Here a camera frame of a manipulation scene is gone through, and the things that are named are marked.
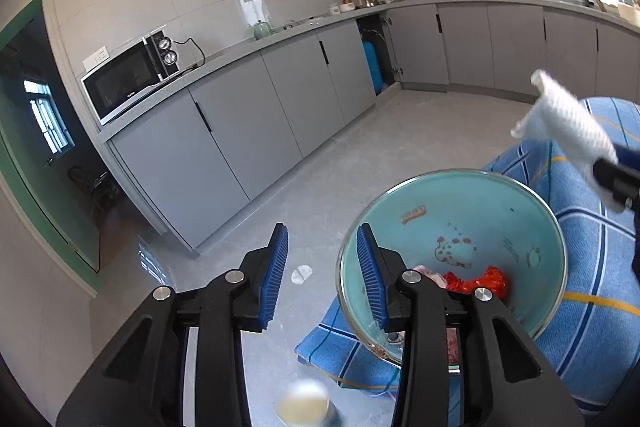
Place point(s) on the teal enamel bowl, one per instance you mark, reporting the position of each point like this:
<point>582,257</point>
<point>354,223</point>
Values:
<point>475,217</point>

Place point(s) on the blue water jug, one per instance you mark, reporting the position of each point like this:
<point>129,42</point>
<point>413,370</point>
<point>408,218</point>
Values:
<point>372,64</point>

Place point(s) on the grey kitchen base cabinets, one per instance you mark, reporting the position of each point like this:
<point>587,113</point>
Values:
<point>240,122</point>

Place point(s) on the white scrap on floor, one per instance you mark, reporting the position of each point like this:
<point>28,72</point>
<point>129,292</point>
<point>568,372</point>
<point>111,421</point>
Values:
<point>301,275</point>

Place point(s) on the white basin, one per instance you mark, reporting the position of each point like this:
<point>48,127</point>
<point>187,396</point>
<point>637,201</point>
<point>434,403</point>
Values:
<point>629,11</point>

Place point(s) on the pink and white wrapper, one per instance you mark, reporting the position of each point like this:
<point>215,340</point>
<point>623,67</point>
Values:
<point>427,275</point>

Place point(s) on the blue plaid tablecloth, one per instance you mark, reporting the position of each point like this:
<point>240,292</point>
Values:
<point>590,337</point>

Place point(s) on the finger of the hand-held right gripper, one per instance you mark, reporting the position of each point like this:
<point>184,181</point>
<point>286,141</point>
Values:
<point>617,184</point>

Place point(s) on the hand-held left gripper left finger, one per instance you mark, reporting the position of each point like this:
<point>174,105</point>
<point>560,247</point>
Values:
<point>272,279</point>

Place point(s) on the white wall socket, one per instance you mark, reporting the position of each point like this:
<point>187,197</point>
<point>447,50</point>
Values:
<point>96,58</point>

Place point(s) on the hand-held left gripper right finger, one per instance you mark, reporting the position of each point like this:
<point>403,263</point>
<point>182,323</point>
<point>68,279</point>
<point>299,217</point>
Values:
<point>372,279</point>

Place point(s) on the white paper cup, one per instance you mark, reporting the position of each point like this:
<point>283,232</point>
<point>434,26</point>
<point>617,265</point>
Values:
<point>305,404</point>

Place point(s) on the green kettle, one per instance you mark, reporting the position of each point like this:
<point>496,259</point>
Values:
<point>261,30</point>

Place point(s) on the green door frame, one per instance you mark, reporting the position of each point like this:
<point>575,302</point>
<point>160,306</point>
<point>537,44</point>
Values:
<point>30,207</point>

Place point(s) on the white cloth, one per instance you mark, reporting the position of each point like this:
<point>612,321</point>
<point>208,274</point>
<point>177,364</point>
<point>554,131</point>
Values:
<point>565,117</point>

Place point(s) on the microwave oven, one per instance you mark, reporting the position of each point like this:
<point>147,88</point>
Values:
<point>125,82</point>

